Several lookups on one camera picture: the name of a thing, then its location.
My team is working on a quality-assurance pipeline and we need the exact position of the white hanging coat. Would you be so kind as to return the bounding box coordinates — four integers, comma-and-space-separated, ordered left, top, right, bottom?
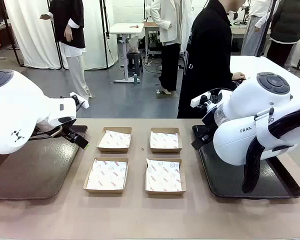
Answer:
179, 0, 195, 53

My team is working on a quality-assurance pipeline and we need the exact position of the black braided cable sleeve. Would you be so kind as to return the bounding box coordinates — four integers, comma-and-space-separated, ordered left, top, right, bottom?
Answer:
241, 103, 300, 194

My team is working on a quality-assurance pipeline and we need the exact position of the mannequin in black top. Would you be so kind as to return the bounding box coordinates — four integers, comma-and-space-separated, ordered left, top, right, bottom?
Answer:
39, 0, 93, 105

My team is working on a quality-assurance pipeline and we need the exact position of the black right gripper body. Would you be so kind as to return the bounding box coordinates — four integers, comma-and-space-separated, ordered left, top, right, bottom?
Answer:
200, 117, 217, 142

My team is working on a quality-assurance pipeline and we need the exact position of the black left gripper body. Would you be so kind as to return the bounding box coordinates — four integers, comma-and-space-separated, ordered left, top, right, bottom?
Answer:
61, 121, 79, 138

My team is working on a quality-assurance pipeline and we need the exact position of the white backdrop curtain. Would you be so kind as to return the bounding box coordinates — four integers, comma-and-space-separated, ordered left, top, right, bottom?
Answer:
3, 0, 120, 70

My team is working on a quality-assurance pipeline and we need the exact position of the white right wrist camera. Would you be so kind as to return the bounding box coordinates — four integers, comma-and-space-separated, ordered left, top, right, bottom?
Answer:
190, 91, 212, 108

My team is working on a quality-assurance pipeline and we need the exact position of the black light stand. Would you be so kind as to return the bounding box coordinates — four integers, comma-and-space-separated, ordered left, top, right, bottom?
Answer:
99, 0, 111, 70

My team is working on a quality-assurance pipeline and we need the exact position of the kraft paper food box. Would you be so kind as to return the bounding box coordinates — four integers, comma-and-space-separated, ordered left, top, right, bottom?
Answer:
83, 156, 130, 194
149, 127, 183, 154
144, 157, 188, 196
96, 126, 133, 153

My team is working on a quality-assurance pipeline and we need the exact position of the person's left hand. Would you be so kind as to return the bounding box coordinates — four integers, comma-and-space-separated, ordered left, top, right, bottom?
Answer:
231, 71, 246, 81

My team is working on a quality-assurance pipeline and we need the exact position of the white bag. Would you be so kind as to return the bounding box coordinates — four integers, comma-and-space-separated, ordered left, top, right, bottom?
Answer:
128, 35, 140, 54

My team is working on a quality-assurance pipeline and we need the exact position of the person in black shirt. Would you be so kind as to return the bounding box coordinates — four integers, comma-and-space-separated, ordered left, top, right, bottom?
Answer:
176, 0, 241, 119

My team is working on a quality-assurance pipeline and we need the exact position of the white standing desk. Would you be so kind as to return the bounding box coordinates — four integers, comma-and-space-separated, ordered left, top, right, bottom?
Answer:
109, 22, 146, 84

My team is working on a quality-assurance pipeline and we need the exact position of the white side table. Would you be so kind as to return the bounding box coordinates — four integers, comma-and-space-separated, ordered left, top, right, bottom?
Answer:
229, 55, 300, 93

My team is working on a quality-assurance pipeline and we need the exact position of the large black serving tray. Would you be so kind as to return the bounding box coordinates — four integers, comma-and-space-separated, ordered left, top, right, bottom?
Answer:
191, 124, 300, 200

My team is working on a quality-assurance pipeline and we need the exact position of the black slanted pole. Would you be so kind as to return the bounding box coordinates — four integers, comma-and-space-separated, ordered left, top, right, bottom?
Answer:
256, 0, 278, 58

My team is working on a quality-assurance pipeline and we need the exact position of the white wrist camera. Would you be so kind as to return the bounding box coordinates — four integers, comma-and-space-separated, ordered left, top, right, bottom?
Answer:
69, 91, 89, 109
190, 91, 212, 108

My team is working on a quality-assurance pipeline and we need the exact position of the person in dark green jacket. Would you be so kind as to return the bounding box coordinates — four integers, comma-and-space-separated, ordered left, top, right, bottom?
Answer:
266, 0, 300, 67

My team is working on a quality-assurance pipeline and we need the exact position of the black stool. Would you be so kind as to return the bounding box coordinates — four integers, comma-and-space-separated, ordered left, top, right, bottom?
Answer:
126, 51, 144, 75

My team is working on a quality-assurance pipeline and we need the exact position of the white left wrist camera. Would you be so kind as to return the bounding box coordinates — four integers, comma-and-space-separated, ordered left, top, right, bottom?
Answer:
69, 91, 89, 109

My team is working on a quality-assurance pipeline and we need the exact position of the brown plastic serving tray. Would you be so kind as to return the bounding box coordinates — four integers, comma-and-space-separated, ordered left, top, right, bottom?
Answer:
0, 124, 88, 200

